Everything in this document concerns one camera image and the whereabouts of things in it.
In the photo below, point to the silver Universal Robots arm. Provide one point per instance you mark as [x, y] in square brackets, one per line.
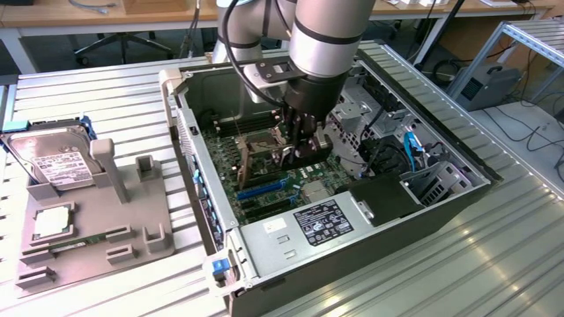
[326, 39]

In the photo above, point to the silver chipset heatsink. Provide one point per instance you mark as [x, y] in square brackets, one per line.
[315, 192]

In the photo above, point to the open black PC case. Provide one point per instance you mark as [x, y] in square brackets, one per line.
[352, 280]

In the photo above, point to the silver CPU chip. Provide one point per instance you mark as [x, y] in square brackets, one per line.
[52, 223]

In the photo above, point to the black RAM slot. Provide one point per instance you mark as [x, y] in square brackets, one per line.
[248, 129]
[247, 119]

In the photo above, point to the grey metal drive cage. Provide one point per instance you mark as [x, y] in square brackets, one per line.
[356, 125]

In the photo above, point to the green motherboard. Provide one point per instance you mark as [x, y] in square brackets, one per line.
[218, 153]

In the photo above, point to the black plastic air shroud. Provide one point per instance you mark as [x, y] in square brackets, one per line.
[383, 198]

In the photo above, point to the grey perforated disk bay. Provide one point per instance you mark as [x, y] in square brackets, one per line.
[440, 188]

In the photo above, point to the grey power supply unit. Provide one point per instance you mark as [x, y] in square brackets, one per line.
[274, 251]

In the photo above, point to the blue case latch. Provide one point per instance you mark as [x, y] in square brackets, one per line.
[220, 267]

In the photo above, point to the CPU socket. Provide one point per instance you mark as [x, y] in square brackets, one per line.
[260, 140]

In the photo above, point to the brown cardboard box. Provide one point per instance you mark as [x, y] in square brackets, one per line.
[154, 6]

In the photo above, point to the aluminium frame slat table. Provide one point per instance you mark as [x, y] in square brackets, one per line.
[528, 36]

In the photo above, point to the grey plastic parts rack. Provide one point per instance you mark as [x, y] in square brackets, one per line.
[96, 214]

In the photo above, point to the black expansion slot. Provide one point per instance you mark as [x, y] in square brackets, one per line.
[268, 210]

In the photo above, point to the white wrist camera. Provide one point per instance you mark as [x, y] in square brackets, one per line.
[274, 81]

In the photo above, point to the thin metal locking lever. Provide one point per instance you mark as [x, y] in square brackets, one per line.
[238, 128]

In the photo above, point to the green RAM stick bare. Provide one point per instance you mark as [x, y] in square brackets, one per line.
[88, 238]

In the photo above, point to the hard disk with blue carrier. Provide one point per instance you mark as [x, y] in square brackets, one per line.
[44, 148]

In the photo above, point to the wooden desk with white legs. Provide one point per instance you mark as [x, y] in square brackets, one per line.
[44, 20]

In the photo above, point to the graphics card with metal bracket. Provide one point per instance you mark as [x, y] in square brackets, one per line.
[264, 162]

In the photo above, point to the small black chair base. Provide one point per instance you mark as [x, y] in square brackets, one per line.
[390, 24]

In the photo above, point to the long wooden desk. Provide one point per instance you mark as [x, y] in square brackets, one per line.
[484, 8]

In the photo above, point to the black office chair base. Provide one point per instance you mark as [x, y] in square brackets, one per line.
[123, 41]

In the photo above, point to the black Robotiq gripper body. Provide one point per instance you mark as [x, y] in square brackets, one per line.
[315, 95]

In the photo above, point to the blue expansion slot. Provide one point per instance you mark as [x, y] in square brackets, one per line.
[264, 190]

